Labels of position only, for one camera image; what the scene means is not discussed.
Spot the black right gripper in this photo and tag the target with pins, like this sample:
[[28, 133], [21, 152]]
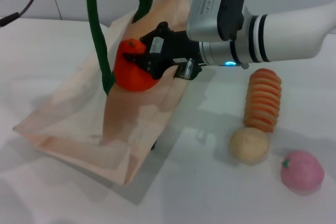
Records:
[[168, 48]]

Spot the orange toy fruit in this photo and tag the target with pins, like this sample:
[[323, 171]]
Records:
[[131, 79]]

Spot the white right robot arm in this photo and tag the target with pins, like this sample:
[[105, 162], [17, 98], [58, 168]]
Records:
[[288, 35]]

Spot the ridged orange striped bread loaf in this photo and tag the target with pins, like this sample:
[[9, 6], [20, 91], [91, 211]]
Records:
[[262, 100]]

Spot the round cream bun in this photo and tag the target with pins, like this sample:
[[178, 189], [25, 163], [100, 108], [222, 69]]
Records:
[[249, 145]]

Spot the pink toy peach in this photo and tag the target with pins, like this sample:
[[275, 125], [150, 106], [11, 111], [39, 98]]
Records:
[[302, 172]]

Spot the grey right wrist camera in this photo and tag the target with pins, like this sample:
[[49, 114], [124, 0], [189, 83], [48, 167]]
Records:
[[207, 11]]

